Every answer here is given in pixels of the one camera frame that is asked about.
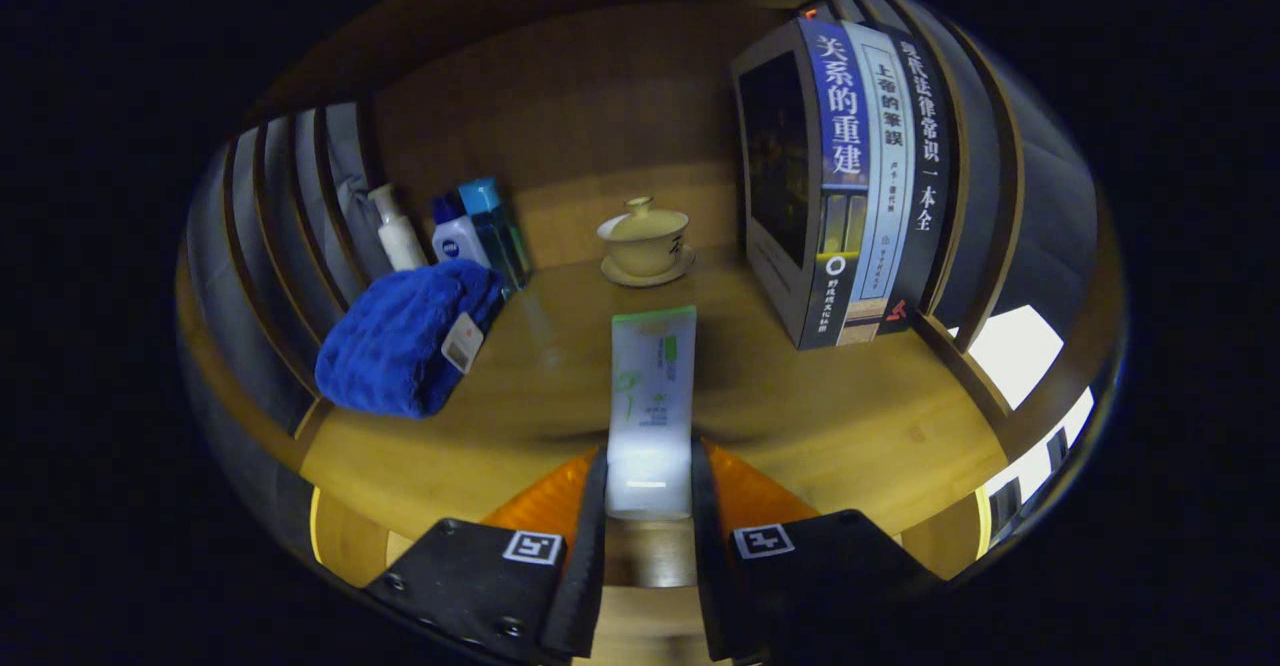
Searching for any wooden cabinet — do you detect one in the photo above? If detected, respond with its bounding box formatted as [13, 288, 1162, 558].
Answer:
[178, 0, 1129, 647]

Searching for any book with pale blue spine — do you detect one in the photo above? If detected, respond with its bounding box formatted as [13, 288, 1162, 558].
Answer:
[840, 21, 916, 347]

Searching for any blue folded towel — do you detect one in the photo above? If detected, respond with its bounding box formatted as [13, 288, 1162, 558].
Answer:
[315, 259, 506, 419]

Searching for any white bottle with blue cap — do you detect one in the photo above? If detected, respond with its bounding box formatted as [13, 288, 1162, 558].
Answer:
[430, 193, 493, 269]

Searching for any wooden countertop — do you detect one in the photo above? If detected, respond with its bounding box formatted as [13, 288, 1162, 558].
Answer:
[300, 241, 1011, 587]

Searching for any white tube with green print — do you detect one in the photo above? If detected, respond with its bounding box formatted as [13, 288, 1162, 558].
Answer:
[605, 306, 698, 520]

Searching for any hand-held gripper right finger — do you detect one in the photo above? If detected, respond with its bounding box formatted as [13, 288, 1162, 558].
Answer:
[690, 438, 946, 666]

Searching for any white pump bottle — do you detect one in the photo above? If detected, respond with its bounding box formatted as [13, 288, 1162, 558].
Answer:
[367, 183, 429, 272]

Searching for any teal blue bottle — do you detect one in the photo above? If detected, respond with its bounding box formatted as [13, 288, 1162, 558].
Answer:
[458, 178, 533, 292]

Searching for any beige lidded teacup with saucer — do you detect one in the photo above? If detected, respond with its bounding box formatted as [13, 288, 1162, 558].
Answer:
[597, 196, 696, 289]

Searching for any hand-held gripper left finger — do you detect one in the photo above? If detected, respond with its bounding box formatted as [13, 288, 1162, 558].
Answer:
[362, 444, 611, 665]

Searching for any book with black spine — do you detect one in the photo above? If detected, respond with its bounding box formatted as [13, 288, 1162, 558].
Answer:
[880, 24, 959, 335]

